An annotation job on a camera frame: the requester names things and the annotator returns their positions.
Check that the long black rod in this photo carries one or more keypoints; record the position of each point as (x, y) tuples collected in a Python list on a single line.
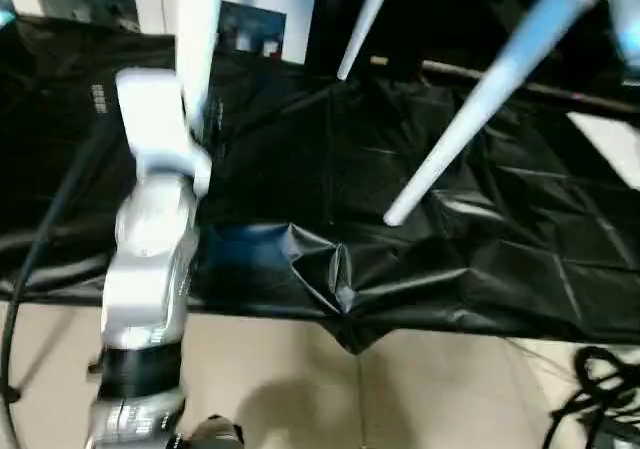
[(550, 91)]

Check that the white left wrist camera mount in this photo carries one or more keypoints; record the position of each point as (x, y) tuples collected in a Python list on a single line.
[(155, 119)]

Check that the grey rounded robot foot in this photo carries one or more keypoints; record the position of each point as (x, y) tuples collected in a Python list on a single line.
[(215, 434)]

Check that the white flat board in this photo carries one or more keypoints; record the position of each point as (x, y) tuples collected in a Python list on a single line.
[(610, 144)]

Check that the white plastic table leg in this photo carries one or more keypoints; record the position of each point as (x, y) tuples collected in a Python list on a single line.
[(200, 44), (367, 19), (485, 104)]

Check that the small brass fitting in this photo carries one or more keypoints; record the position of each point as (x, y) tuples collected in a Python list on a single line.
[(378, 60)]

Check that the black mat cover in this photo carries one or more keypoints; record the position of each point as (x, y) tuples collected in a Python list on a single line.
[(400, 194)]

